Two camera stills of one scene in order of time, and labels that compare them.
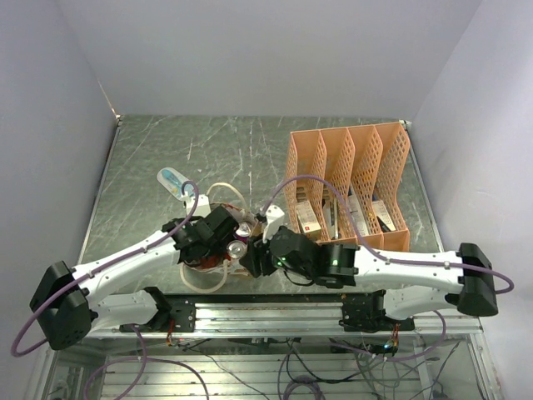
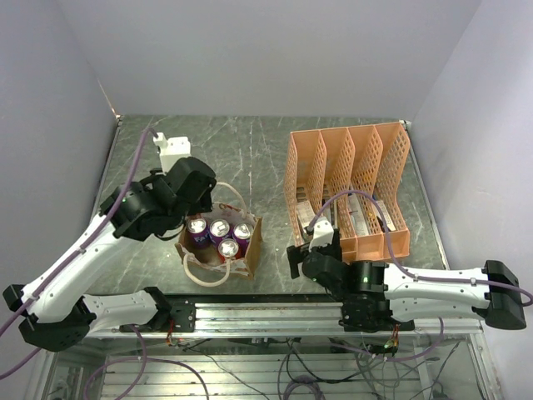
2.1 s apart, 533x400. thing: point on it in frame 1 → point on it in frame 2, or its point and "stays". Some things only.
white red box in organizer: [358, 216] stays
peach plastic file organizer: [370, 165] stays
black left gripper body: [218, 247] → [204, 204]
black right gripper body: [263, 257] → [332, 249]
